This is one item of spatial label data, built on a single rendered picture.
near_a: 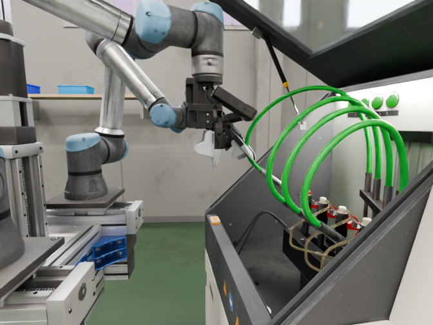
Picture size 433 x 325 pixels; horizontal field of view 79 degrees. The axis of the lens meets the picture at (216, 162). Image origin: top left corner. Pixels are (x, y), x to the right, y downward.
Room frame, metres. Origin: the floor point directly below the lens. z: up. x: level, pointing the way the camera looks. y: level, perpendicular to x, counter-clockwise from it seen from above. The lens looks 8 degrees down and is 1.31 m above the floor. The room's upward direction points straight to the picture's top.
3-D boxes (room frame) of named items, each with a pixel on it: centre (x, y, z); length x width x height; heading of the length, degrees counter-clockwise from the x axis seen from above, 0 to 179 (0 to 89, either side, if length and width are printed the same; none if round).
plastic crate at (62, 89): (3.02, 1.55, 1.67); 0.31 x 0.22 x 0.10; 93
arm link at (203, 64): (0.64, 0.02, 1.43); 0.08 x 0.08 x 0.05
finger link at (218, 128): (0.62, 0.00, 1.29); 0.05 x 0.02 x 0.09; 10
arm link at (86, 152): (1.00, 0.50, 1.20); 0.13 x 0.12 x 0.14; 164
